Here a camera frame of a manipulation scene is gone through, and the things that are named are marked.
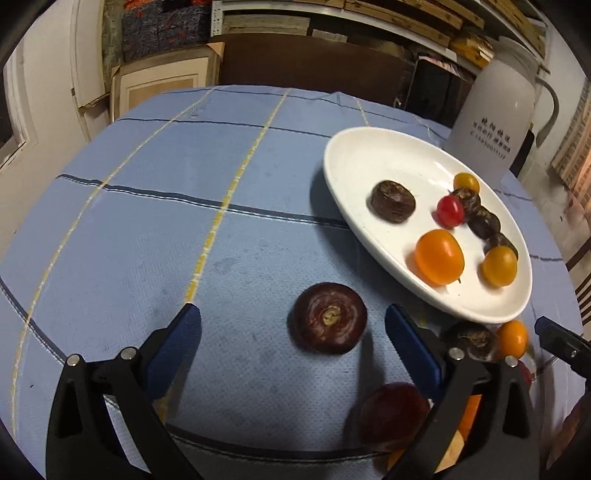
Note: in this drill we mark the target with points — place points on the white oval plate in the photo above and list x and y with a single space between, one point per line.
369 157

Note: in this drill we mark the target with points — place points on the pale yellow round fruit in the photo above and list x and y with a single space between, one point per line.
450 454

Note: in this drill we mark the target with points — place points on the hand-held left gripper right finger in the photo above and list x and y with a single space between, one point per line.
413 356

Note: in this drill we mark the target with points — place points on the brick pattern curtain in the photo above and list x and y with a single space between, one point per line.
575 152

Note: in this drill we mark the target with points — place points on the white thermos jug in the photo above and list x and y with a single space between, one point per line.
498 106

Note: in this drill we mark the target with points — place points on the white metal shelf rack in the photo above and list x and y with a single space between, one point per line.
217 18

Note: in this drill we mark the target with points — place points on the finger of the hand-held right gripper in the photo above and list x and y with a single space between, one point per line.
570 350

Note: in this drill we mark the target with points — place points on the beige picture frame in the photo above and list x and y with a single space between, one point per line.
157 83

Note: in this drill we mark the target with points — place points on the red cherry tomato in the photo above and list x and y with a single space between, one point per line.
449 211

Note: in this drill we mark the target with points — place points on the stack of flat wooden boxes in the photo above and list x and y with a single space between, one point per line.
406 18

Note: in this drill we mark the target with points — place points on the dark brown wooden board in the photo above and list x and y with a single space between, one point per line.
314 69

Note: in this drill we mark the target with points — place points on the white window frame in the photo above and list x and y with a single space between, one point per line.
14 120

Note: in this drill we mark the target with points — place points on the white leaning boards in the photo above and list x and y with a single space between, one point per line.
87 78

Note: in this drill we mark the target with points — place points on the dark wooden chair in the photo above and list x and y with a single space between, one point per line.
582 295

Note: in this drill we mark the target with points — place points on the small orange kumquat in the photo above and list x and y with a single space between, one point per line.
466 182

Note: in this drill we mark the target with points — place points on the large orange kumquat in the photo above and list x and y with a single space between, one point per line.
439 256

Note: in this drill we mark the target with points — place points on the blue checked tablecloth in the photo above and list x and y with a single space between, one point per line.
138 221

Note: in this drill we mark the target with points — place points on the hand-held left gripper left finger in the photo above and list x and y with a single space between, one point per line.
173 350

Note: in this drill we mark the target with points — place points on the dark red plum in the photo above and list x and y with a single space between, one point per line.
525 373
394 417

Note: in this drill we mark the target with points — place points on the stack of patterned boxes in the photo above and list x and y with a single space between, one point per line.
161 27

